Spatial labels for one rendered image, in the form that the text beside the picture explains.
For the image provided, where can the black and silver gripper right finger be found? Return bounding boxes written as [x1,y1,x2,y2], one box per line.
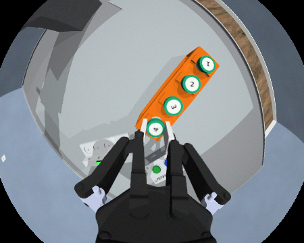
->
[163,121,231,221]

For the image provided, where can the white tray with round nests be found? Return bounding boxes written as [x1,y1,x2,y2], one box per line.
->
[79,132,132,167]

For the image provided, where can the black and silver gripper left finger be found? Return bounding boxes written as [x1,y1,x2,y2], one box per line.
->
[74,118,149,221]

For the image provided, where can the light grey bench mat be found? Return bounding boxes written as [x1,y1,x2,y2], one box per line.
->
[36,0,253,176]

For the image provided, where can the orange tube rack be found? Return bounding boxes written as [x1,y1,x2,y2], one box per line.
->
[135,46,219,129]

